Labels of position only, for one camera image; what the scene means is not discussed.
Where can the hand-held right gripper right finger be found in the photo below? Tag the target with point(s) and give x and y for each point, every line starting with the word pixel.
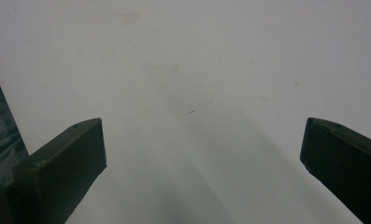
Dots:
pixel 345 161

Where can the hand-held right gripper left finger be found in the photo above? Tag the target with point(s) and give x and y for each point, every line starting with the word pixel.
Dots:
pixel 61 161

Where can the dark patterned cloth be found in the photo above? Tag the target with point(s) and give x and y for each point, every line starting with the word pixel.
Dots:
pixel 1 130

